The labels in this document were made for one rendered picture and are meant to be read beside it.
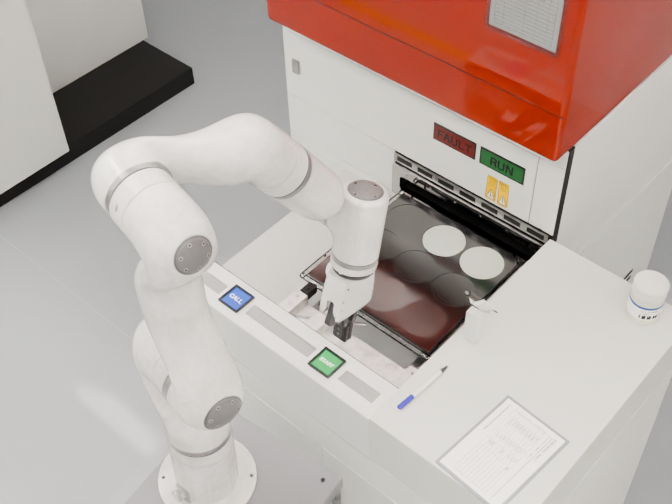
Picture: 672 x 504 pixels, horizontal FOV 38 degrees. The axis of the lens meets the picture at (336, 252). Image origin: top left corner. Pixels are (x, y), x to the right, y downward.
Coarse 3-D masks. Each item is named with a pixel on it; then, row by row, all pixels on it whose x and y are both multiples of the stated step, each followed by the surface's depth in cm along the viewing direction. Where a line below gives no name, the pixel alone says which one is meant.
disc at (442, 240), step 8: (432, 232) 230; (440, 232) 229; (448, 232) 229; (456, 232) 229; (424, 240) 228; (432, 240) 228; (440, 240) 228; (448, 240) 228; (456, 240) 228; (464, 240) 228; (432, 248) 226; (440, 248) 226; (448, 248) 226; (456, 248) 226
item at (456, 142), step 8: (440, 128) 222; (440, 136) 223; (448, 136) 221; (456, 136) 220; (448, 144) 223; (456, 144) 221; (464, 144) 219; (472, 144) 217; (464, 152) 221; (472, 152) 219
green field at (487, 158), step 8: (488, 152) 215; (488, 160) 217; (496, 160) 215; (504, 160) 213; (496, 168) 217; (504, 168) 215; (512, 168) 213; (520, 168) 211; (512, 176) 215; (520, 176) 213
